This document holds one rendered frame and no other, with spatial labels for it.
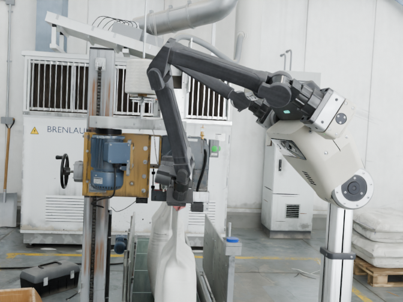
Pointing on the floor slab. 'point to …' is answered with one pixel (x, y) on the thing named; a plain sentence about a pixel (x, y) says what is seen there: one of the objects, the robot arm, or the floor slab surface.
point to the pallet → (376, 273)
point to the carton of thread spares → (20, 295)
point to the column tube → (101, 220)
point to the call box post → (230, 278)
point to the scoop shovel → (8, 216)
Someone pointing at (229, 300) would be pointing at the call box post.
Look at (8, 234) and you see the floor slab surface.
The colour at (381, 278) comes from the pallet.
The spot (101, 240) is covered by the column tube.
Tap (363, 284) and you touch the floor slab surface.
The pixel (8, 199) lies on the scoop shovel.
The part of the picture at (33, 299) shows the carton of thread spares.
